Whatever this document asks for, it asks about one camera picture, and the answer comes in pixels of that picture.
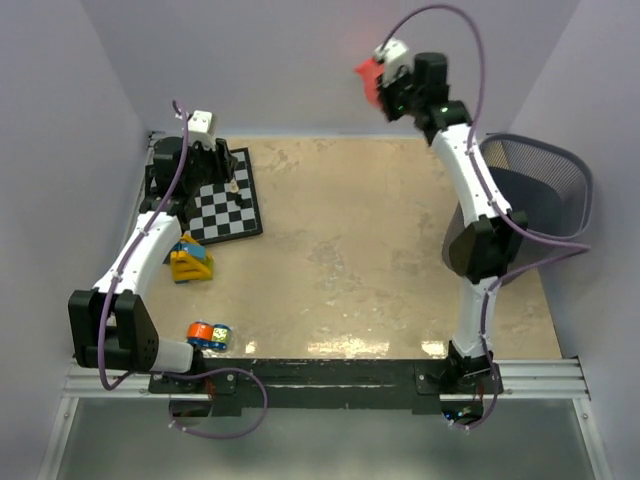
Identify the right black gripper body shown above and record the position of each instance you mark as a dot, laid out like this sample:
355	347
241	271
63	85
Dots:
398	98

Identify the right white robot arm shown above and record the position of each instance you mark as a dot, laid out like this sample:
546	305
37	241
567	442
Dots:
416	85

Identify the yellow blue toy blocks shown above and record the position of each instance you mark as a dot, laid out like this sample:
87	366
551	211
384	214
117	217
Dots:
190	261

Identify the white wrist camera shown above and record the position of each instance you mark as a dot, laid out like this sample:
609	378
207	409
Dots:
394	57
201	128

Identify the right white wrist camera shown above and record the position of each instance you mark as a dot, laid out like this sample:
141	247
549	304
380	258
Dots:
394	57

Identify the black white chessboard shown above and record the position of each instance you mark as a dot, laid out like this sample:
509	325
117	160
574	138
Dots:
213	215

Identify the grey mesh trash bin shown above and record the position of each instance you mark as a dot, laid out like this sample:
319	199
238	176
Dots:
551	185

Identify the orange tape roll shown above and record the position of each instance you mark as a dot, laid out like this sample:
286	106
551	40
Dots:
200	334

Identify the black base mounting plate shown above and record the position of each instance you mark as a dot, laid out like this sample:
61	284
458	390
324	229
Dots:
229	386

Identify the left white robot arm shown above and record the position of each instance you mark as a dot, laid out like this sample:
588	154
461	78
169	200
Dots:
110	324

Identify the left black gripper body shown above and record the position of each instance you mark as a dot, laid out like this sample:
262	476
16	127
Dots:
204	167

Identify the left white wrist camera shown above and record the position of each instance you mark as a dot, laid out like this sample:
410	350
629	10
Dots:
201	128

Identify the red plastic trash bag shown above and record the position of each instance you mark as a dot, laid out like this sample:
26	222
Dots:
369	71

